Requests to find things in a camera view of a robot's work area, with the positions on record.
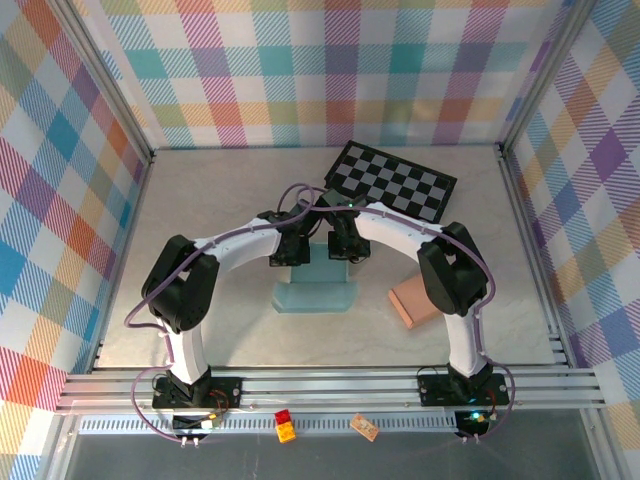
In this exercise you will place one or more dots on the red and yellow toy brick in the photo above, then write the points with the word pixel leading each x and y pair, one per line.
pixel 284 426

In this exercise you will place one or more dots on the small brown printed tag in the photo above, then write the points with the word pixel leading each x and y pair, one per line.
pixel 364 426

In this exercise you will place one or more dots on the right white and black arm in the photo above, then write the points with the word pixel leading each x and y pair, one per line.
pixel 450 270

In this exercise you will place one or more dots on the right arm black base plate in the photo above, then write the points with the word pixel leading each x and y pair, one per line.
pixel 435 390

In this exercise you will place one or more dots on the black and grey checkerboard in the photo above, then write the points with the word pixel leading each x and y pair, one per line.
pixel 400 175

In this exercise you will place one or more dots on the aluminium side rail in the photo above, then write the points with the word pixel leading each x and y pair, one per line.
pixel 515 200

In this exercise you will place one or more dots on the black box with yellow connector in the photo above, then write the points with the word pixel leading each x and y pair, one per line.
pixel 190 424

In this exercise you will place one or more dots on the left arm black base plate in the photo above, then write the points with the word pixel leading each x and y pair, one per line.
pixel 225 387

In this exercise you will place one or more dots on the black box with green light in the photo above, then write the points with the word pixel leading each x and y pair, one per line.
pixel 470 425

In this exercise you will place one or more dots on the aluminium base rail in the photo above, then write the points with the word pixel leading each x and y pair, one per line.
pixel 325 387

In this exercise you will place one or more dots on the aluminium frame post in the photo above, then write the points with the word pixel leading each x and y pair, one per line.
pixel 545 75
pixel 100 80

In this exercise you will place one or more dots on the left white and black arm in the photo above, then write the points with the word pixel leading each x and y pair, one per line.
pixel 185 290

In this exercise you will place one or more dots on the light blue paper box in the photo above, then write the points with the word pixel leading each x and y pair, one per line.
pixel 315 295

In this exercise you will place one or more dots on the pink paper box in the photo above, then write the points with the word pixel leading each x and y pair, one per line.
pixel 407 300

